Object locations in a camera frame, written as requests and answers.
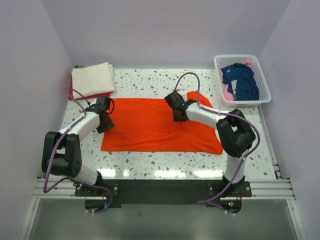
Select orange t shirt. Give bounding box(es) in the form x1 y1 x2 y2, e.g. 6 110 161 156
100 98 223 155

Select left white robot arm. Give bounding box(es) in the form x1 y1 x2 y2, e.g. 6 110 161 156
41 96 115 196

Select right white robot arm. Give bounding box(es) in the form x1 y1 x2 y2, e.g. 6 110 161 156
164 91 261 197

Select folded cream t shirt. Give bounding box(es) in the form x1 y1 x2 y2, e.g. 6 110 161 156
71 62 115 97

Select folded magenta t shirt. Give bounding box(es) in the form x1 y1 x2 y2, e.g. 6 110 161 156
68 83 111 101

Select pink t shirt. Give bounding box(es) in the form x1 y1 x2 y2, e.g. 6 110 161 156
220 62 255 101

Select white plastic basket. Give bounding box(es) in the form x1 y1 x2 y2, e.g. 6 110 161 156
214 54 272 108

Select navy blue t shirt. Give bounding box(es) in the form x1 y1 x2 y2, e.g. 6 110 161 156
221 63 260 101

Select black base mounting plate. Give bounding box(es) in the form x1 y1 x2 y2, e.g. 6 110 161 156
74 179 252 212

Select aluminium frame rail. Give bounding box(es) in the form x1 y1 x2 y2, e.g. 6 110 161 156
31 159 297 201

